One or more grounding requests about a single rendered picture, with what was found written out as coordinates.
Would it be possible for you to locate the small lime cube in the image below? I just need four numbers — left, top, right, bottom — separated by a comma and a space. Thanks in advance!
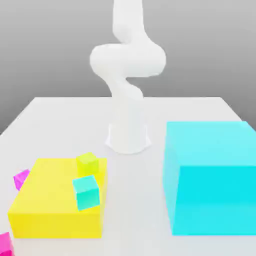
75, 151, 100, 178

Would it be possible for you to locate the small magenta cube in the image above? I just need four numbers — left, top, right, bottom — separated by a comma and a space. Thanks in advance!
13, 168, 31, 192

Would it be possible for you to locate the small turquoise cube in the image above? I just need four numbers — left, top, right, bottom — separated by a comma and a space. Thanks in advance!
71, 174, 101, 212

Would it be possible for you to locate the large cyan box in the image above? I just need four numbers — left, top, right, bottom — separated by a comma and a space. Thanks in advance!
162, 120, 256, 236

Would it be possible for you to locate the small pink cube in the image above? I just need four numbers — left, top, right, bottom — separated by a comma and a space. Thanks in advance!
0, 231, 14, 256

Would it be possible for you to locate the large yellow box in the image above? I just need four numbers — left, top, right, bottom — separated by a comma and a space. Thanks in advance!
7, 157, 108, 239

